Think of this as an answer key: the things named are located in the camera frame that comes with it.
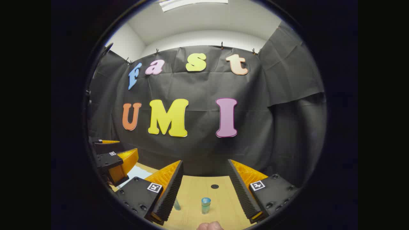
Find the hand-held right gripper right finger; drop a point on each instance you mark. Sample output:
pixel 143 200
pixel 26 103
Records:
pixel 239 191

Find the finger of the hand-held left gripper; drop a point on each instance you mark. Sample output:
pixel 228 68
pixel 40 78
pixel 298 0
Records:
pixel 108 161
pixel 105 147

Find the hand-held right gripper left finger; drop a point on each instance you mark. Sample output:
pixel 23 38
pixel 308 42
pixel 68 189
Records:
pixel 171 191

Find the white and blue tube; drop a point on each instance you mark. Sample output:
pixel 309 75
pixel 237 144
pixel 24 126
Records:
pixel 177 205

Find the light blue suitcase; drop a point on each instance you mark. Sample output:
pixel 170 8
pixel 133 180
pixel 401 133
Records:
pixel 137 175

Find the green bottle with blue cap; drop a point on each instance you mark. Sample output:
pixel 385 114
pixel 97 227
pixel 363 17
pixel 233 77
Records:
pixel 206 206

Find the black backdrop cloth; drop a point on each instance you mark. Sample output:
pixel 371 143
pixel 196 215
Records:
pixel 204 147

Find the ceiling light panel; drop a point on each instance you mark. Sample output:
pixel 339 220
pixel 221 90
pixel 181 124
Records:
pixel 191 3

